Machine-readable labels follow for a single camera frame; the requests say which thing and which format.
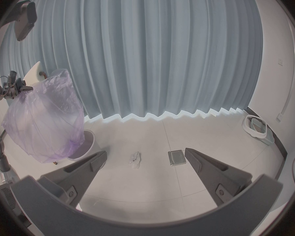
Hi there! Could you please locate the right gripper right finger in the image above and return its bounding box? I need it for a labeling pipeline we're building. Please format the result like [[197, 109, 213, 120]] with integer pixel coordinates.
[[185, 147, 253, 207]]

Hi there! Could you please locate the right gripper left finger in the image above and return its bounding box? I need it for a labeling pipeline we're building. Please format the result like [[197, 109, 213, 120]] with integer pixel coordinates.
[[37, 150, 108, 209]]

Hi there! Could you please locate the purple plastic bag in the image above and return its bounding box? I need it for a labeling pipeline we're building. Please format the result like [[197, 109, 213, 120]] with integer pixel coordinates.
[[1, 69, 86, 164]]

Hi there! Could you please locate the white trash bin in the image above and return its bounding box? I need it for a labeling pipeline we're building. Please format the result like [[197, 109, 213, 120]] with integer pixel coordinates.
[[68, 130, 96, 162]]

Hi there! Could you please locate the pale blue tub white rim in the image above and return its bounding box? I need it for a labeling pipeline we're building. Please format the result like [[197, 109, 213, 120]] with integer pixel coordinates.
[[243, 115, 276, 146]]

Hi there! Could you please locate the wooden chair white cushion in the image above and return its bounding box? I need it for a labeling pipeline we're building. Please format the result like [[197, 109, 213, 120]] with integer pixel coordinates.
[[23, 61, 64, 166]]

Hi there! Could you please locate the pale blue curtain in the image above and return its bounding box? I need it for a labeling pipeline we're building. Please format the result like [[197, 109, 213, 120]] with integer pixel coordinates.
[[0, 0, 263, 122]]

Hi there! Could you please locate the white wall cable duct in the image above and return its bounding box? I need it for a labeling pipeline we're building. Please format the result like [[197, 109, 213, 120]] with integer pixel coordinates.
[[281, 21, 295, 117]]

